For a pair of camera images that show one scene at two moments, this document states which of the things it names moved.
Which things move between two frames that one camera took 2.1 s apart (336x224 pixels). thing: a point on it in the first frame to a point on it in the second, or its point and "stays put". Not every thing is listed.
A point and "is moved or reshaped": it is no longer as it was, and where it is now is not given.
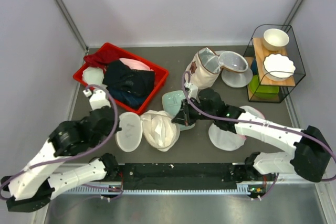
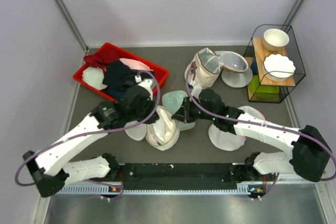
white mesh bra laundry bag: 157,128 is moved or reshaped
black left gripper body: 98,140 to 140,115
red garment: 107,53 stays put
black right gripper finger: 190,113 stays put
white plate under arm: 229,140 stays put
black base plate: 149,176 stays put
